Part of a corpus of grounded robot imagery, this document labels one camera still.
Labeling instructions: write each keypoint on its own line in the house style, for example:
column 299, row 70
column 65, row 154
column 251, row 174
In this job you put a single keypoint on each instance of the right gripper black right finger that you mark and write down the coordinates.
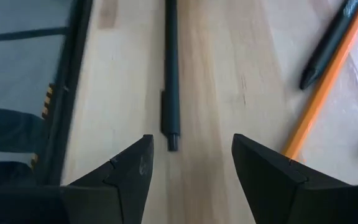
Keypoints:
column 275, row 186

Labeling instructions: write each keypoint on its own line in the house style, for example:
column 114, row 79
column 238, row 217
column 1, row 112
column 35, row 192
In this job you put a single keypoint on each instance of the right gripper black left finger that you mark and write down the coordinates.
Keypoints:
column 126, row 186

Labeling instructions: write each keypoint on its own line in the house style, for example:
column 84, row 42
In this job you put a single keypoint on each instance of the wooden table top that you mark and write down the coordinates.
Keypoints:
column 73, row 77

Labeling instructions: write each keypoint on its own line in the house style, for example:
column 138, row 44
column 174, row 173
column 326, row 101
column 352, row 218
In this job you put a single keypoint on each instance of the black ballpoint pen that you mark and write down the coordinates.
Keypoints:
column 328, row 46
column 171, row 77

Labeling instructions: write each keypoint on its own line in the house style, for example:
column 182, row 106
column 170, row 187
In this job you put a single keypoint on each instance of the orange wooden pencil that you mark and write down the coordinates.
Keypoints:
column 322, row 90

